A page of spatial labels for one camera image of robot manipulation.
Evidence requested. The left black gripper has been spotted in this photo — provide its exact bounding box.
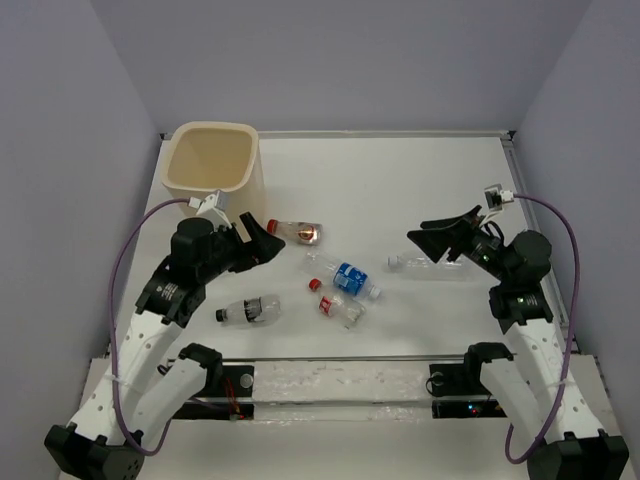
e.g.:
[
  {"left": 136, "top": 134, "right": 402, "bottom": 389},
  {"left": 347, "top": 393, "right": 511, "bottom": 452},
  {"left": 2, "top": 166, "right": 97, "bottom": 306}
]
[{"left": 198, "top": 212, "right": 285, "bottom": 282}]

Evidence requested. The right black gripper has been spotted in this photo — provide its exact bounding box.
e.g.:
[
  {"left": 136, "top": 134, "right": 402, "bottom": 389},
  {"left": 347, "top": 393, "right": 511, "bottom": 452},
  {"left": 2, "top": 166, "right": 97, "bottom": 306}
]
[{"left": 406, "top": 204, "right": 513, "bottom": 284}]

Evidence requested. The white cap clear bottle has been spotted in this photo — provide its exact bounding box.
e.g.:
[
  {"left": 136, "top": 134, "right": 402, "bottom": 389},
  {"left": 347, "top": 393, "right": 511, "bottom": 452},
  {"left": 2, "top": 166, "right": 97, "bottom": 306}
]
[{"left": 387, "top": 250, "right": 473, "bottom": 282}]

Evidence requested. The black cap clear bottle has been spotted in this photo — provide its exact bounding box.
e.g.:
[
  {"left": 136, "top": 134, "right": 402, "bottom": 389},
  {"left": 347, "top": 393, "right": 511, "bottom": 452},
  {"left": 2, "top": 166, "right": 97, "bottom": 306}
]
[{"left": 215, "top": 295, "right": 281, "bottom": 326}]

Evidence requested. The blue label clear bottle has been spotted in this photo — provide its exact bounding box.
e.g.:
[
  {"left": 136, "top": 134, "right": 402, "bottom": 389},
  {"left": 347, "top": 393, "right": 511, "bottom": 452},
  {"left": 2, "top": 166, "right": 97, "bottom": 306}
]
[{"left": 302, "top": 251, "right": 381, "bottom": 301}]

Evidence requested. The red cap crushed bottle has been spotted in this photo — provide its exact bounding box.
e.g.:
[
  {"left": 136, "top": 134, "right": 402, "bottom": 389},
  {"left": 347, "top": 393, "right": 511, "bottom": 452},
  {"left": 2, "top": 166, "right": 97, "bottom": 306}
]
[{"left": 308, "top": 278, "right": 366, "bottom": 330}]

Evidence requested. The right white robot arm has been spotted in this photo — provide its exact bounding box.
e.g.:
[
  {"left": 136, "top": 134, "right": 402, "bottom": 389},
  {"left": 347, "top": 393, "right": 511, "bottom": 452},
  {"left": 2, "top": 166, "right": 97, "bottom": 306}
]
[{"left": 407, "top": 207, "right": 629, "bottom": 479}]

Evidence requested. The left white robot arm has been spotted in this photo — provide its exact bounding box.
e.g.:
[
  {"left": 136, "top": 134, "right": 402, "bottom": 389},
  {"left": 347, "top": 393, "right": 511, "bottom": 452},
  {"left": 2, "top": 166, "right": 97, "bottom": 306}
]
[{"left": 44, "top": 213, "right": 285, "bottom": 479}]

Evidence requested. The cream plastic bin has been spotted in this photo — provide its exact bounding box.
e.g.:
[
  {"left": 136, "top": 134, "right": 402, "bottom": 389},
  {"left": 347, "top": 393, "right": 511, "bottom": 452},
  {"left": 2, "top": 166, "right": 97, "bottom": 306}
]
[{"left": 160, "top": 121, "right": 266, "bottom": 240}]

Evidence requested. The red cap brown label bottle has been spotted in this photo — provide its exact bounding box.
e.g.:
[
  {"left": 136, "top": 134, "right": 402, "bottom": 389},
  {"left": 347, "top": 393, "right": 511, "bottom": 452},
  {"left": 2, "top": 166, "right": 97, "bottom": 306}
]
[{"left": 267, "top": 219, "right": 323, "bottom": 246}]

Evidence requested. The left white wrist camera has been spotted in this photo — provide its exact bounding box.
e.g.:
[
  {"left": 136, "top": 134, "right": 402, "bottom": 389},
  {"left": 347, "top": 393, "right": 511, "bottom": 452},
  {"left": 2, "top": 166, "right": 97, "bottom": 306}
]
[{"left": 188, "top": 190, "right": 232, "bottom": 228}]

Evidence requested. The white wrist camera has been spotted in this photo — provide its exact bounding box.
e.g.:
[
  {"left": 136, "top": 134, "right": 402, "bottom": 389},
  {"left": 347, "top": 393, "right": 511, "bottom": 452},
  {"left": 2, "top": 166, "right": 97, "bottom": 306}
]
[
  {"left": 484, "top": 184, "right": 515, "bottom": 215},
  {"left": 188, "top": 190, "right": 232, "bottom": 228}
]

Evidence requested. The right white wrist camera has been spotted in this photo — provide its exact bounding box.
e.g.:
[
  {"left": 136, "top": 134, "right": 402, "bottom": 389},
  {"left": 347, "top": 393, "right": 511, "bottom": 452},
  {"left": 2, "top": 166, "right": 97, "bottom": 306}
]
[{"left": 484, "top": 184, "right": 515, "bottom": 215}]

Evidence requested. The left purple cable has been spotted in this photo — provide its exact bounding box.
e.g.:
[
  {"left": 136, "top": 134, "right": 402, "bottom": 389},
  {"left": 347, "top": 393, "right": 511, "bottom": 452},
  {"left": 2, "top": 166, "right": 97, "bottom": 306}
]
[{"left": 110, "top": 198, "right": 192, "bottom": 456}]

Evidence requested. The purple cable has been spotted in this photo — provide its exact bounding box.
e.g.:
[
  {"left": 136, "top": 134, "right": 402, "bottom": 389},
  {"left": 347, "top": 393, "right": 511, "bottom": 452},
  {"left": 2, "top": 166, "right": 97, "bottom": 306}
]
[
  {"left": 504, "top": 193, "right": 582, "bottom": 464},
  {"left": 110, "top": 198, "right": 192, "bottom": 456}
]

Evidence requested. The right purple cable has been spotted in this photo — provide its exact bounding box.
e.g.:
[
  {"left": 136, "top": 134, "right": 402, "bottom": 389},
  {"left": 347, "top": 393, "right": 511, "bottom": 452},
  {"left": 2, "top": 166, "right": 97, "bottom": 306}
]
[{"left": 504, "top": 193, "right": 582, "bottom": 464}]

